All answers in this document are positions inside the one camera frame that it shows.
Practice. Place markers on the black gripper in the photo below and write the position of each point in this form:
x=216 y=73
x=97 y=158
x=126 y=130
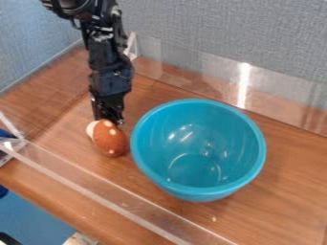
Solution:
x=109 y=82

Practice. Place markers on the brown white toy mushroom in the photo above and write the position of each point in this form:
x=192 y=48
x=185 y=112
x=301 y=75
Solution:
x=108 y=137

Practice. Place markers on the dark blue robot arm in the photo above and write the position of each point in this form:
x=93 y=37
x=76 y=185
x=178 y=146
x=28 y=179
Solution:
x=97 y=19

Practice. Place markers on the blue plastic bowl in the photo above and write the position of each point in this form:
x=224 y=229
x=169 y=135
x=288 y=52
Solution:
x=198 y=148

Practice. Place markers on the clear acrylic left barrier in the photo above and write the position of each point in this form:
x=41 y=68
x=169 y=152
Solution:
x=9 y=85

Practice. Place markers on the clear acrylic barrier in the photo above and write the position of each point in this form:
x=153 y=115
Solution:
x=101 y=206
x=270 y=94
x=9 y=85

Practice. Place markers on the clear acrylic front barrier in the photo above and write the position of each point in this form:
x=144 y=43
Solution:
x=101 y=206

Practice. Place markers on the clear acrylic back barrier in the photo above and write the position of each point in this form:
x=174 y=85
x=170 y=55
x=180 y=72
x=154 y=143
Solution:
x=270 y=94

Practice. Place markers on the clear acrylic corner bracket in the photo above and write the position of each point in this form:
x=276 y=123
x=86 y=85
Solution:
x=130 y=51

